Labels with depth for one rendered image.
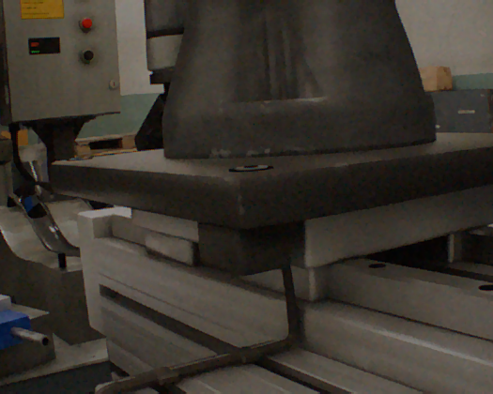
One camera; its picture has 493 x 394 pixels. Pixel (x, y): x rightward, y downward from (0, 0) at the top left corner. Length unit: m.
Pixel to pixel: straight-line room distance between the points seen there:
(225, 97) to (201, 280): 0.10
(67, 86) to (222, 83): 1.44
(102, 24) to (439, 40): 7.20
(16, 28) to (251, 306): 1.46
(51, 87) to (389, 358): 1.54
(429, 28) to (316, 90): 8.57
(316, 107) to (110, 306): 0.25
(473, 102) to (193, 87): 7.53
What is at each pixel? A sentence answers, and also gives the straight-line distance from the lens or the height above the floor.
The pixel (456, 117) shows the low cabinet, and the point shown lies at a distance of 8.00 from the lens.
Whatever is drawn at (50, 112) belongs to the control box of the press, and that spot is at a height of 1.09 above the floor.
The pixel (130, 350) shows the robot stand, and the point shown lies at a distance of 0.50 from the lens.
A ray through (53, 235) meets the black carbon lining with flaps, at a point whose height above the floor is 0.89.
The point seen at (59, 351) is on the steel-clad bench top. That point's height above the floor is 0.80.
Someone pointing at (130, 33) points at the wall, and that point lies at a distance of 8.53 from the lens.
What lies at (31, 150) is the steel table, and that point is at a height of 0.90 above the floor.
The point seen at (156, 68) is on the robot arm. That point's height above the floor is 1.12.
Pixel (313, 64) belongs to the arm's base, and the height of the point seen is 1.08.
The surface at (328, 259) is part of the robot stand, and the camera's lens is 0.31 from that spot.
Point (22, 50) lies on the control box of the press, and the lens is 1.75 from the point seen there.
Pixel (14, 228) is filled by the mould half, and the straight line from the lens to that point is 1.11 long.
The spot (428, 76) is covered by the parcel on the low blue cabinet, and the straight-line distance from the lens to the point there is 8.24.
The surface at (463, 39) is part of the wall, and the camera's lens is 8.58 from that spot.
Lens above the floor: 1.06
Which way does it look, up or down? 7 degrees down
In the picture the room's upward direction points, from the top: 4 degrees counter-clockwise
